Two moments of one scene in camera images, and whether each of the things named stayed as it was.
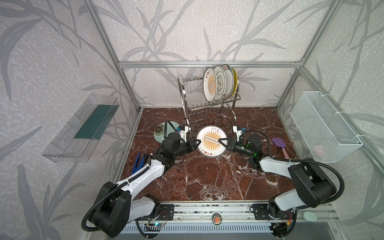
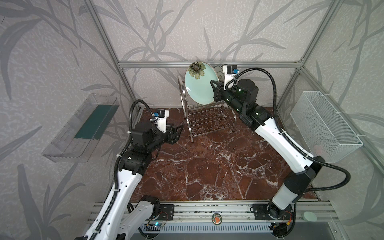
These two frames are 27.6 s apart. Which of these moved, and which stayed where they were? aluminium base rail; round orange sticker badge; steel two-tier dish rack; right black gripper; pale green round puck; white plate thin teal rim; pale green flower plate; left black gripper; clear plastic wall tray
Moved: left black gripper; pale green flower plate; right black gripper
Stayed: clear plastic wall tray; round orange sticker badge; steel two-tier dish rack; aluminium base rail; pale green round puck; white plate thin teal rim
